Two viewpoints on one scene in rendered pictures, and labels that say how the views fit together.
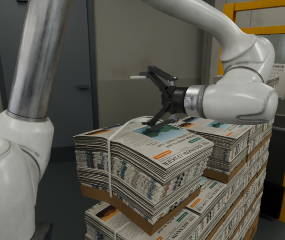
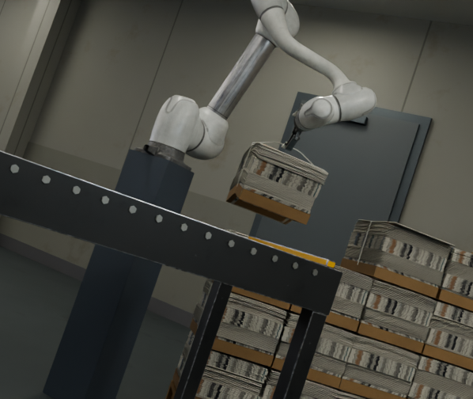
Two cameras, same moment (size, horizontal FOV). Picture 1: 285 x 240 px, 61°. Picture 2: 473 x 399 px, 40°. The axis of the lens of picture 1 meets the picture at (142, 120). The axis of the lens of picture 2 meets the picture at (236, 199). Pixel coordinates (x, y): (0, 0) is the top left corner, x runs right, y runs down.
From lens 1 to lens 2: 2.18 m
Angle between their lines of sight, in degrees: 45
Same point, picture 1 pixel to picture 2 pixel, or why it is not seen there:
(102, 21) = (433, 166)
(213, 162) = (372, 255)
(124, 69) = not seen: hidden behind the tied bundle
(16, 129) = (205, 112)
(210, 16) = (320, 63)
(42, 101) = (225, 103)
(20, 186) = (188, 117)
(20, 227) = (178, 135)
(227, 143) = (387, 228)
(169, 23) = not seen: outside the picture
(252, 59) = (338, 92)
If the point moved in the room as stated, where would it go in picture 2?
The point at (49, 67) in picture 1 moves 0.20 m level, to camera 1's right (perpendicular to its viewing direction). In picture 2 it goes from (237, 85) to (274, 89)
